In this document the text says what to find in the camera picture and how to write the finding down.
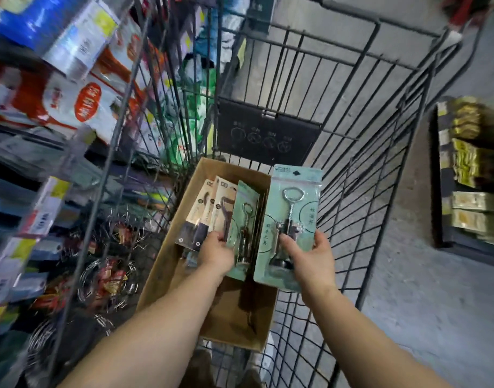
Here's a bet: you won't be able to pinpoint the person's left hand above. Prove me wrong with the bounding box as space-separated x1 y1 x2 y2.
198 230 236 276

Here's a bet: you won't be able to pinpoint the person's right hand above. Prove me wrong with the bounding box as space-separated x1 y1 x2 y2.
279 230 338 298

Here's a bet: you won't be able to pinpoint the beige bottle opener package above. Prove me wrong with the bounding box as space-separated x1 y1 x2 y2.
191 176 222 250
174 179 215 252
208 182 238 244

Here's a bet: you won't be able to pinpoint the narrow green corkscrew package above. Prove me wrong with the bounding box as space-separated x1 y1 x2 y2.
225 180 260 282

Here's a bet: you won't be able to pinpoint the large green corkscrew package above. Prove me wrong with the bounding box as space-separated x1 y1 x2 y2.
253 164 323 294

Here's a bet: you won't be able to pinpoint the person's right forearm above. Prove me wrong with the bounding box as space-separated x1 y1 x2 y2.
301 285 454 388

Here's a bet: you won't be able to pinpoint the person's left forearm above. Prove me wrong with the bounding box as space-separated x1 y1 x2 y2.
57 260 232 388

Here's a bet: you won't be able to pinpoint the brown cardboard box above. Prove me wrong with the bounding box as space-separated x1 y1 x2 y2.
136 157 279 352

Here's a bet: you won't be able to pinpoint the black cart seat flap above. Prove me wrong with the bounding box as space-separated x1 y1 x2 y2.
216 97 323 168

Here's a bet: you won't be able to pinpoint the row of green white packets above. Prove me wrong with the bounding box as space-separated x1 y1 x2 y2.
181 34 220 159

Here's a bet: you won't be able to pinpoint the black display shelf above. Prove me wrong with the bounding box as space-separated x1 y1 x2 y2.
430 96 494 272

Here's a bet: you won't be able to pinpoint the yellow white price label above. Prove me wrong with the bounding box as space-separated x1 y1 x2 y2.
0 237 38 304
18 176 72 237

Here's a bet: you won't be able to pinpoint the stacks of yellow green packets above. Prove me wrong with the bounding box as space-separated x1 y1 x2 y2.
438 96 494 248

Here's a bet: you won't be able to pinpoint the orange and white bag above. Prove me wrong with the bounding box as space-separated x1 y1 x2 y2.
89 15 167 102

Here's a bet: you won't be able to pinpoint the red and white bag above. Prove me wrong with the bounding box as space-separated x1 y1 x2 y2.
0 61 123 143

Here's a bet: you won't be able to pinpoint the silver white packet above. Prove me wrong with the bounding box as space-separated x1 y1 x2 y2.
42 0 121 80

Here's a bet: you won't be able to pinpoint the red object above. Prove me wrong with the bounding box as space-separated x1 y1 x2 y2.
440 0 494 28

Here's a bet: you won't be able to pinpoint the blue packet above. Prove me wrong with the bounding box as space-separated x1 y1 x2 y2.
0 0 91 51

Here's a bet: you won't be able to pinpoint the row of metal wire whisks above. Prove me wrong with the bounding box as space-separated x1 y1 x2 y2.
28 220 151 362

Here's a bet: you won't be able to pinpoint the black wire shopping cart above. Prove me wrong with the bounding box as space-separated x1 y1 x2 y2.
49 0 486 388

